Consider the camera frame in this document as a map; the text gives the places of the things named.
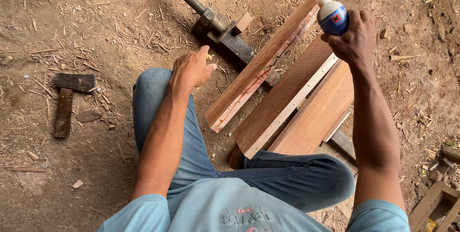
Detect person's left hand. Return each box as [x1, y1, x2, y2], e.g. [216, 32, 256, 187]
[169, 45, 218, 90]

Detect person's right hand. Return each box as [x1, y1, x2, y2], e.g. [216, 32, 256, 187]
[320, 9, 377, 64]

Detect blue and white glue bottle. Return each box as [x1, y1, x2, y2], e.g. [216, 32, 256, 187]
[316, 0, 350, 37]

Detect short wood stick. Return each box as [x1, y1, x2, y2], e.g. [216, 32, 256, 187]
[390, 54, 420, 62]

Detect rusty metal bar clamp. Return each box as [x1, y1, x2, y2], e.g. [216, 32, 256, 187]
[157, 0, 357, 161]

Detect cracked reddish wooden board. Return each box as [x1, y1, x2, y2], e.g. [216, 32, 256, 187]
[204, 0, 338, 134]

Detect light square wood block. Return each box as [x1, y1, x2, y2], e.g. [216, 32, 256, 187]
[232, 12, 253, 35]

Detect dark small wood block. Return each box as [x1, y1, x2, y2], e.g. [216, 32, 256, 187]
[265, 68, 281, 87]

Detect plain reddish wooden board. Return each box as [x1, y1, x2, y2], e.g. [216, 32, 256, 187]
[268, 60, 356, 156]

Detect wide board with pale edge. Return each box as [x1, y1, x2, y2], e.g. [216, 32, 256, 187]
[232, 34, 340, 160]

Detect blue denim jeans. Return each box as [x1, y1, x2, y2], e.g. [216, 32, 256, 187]
[132, 68, 356, 213]

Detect person's bare foot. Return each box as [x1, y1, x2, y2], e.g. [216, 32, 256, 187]
[229, 146, 245, 170]

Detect light blue shirt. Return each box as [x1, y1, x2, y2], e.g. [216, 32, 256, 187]
[96, 177, 410, 232]

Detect hatchet with wooden handle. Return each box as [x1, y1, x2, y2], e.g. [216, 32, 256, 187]
[53, 73, 97, 139]

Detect heap of wooden frame pieces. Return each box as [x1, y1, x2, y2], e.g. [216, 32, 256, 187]
[408, 146, 460, 232]

